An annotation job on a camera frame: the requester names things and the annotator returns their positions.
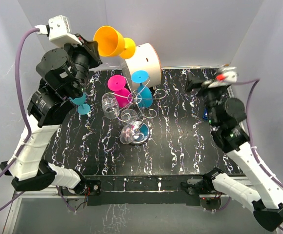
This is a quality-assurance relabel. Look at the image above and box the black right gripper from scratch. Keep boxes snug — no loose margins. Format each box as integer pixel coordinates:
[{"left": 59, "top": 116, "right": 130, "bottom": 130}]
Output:
[{"left": 184, "top": 71, "right": 223, "bottom": 125}]

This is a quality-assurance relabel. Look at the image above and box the aluminium table frame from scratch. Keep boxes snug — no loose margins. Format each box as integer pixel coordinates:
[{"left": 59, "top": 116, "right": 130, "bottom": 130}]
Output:
[{"left": 2, "top": 64, "right": 283, "bottom": 234}]

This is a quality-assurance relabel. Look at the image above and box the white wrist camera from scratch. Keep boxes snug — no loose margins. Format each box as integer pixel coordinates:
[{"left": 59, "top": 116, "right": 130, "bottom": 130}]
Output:
[
  {"left": 202, "top": 66, "right": 238, "bottom": 88},
  {"left": 35, "top": 15, "right": 82, "bottom": 48}
]

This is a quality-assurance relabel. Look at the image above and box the blue wine glass on rack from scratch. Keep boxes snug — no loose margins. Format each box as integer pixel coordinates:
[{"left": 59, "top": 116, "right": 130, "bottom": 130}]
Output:
[{"left": 131, "top": 70, "right": 153, "bottom": 108}]

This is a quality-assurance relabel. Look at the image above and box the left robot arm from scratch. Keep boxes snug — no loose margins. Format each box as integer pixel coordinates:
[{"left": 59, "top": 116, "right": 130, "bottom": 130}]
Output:
[{"left": 0, "top": 34, "right": 102, "bottom": 195}]

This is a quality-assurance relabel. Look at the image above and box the pink wine glass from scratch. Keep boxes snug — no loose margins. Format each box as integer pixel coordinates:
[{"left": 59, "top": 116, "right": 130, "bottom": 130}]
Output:
[{"left": 107, "top": 75, "right": 130, "bottom": 108}]

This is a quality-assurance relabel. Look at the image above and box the yellow wine glass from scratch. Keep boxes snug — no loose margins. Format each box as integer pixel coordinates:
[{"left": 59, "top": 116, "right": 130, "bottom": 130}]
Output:
[{"left": 93, "top": 25, "right": 136, "bottom": 59}]

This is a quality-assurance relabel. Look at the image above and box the white round box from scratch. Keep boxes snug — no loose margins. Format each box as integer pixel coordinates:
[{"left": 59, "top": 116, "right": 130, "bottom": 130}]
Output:
[{"left": 121, "top": 43, "right": 162, "bottom": 90}]

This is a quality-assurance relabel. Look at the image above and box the purple cable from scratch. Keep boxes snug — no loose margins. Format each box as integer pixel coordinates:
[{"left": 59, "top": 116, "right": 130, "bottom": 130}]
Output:
[
  {"left": 214, "top": 78, "right": 283, "bottom": 234},
  {"left": 0, "top": 27, "right": 88, "bottom": 215}
]

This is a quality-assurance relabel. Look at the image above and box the blue wine glass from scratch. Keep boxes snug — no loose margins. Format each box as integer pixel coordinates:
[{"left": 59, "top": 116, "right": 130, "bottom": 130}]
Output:
[
  {"left": 131, "top": 70, "right": 153, "bottom": 108},
  {"left": 70, "top": 92, "right": 91, "bottom": 115}
]

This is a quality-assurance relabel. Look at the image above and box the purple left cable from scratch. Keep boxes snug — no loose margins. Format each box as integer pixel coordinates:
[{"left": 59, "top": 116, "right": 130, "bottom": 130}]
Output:
[{"left": 0, "top": 27, "right": 88, "bottom": 215}]

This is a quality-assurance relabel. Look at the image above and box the clear fluted champagne glass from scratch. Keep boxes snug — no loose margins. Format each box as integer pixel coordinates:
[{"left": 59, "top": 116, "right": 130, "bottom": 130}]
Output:
[{"left": 120, "top": 109, "right": 137, "bottom": 144}]

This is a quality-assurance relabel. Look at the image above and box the clear ribbed tumbler glass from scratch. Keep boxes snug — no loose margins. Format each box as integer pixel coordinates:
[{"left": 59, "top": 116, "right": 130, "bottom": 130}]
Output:
[{"left": 101, "top": 93, "right": 120, "bottom": 119}]

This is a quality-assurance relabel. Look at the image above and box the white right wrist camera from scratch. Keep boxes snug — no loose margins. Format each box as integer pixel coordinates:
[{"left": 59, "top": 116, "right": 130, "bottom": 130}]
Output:
[{"left": 202, "top": 66, "right": 238, "bottom": 88}]

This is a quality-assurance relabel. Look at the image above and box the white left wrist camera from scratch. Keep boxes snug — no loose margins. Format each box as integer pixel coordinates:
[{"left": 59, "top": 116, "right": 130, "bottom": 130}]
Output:
[{"left": 35, "top": 15, "right": 82, "bottom": 48}]

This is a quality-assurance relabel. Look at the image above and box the chrome wine glass rack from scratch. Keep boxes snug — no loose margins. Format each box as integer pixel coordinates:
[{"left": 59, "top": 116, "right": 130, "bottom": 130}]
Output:
[{"left": 118, "top": 88, "right": 168, "bottom": 145}]

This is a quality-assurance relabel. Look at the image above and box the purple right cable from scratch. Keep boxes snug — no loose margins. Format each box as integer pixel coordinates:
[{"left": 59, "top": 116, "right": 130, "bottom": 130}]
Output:
[{"left": 214, "top": 78, "right": 283, "bottom": 234}]

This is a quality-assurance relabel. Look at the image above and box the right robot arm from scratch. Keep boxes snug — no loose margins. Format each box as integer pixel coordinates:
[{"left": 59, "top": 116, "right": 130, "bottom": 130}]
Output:
[{"left": 181, "top": 72, "right": 283, "bottom": 232}]

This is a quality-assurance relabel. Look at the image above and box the small blue object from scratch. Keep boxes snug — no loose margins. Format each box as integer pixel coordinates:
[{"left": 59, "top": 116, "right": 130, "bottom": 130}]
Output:
[{"left": 202, "top": 109, "right": 208, "bottom": 120}]

